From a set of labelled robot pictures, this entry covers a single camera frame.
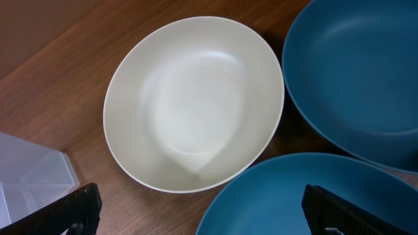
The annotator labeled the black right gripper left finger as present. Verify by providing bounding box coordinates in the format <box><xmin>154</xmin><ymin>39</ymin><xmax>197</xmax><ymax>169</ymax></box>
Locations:
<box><xmin>1</xmin><ymin>183</ymin><xmax>102</xmax><ymax>235</ymax></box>

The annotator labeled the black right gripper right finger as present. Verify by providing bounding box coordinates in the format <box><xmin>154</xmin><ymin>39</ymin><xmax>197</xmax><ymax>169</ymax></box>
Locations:
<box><xmin>301</xmin><ymin>184</ymin><xmax>409</xmax><ymax>235</ymax></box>

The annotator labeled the clear plastic storage bin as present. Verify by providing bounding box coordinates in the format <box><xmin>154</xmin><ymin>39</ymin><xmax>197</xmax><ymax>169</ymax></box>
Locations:
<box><xmin>0</xmin><ymin>133</ymin><xmax>80</xmax><ymax>228</ymax></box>

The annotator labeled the blue plate front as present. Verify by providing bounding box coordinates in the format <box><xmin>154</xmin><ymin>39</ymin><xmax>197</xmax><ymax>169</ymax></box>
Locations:
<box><xmin>197</xmin><ymin>153</ymin><xmax>417</xmax><ymax>234</ymax></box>

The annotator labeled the dark blue plate right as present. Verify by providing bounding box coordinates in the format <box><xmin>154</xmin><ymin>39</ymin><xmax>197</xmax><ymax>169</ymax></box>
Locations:
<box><xmin>282</xmin><ymin>0</ymin><xmax>417</xmax><ymax>174</ymax></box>

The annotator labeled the cream plate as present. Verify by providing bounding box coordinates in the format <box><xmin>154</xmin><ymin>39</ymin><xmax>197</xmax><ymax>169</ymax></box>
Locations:
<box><xmin>103</xmin><ymin>16</ymin><xmax>285</xmax><ymax>193</ymax></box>

